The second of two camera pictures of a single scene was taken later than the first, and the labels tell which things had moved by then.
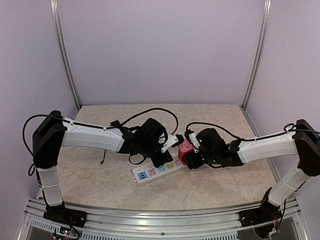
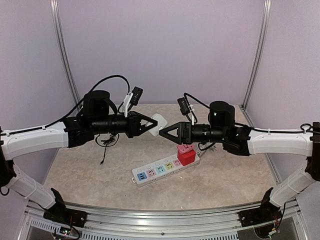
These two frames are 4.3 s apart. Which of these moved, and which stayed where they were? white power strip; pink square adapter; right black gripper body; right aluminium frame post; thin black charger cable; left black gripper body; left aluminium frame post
Moved: right black gripper body; left black gripper body; thin black charger cable
Stayed: right aluminium frame post; pink square adapter; left aluminium frame post; white power strip
